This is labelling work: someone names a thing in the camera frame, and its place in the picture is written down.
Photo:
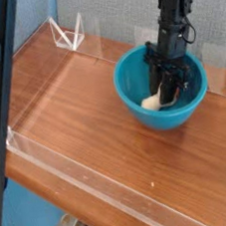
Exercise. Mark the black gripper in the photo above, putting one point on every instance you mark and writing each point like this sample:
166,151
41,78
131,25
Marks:
165,59

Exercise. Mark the white brown toy mushroom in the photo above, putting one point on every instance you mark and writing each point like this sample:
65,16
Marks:
153,104

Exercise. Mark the blue plastic bowl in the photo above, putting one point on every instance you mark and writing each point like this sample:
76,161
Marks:
132,86

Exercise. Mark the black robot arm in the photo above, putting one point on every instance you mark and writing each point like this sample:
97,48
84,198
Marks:
173,9

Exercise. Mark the clear acrylic back barrier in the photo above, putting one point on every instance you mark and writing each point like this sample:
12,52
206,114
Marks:
213,55

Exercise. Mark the clear acrylic barrier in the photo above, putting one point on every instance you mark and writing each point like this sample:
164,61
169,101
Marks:
213,55
122,198

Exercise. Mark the clear acrylic front barrier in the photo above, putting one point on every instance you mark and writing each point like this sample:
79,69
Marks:
122,198

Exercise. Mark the clear acrylic corner bracket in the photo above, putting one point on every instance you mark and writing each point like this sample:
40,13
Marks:
66,39

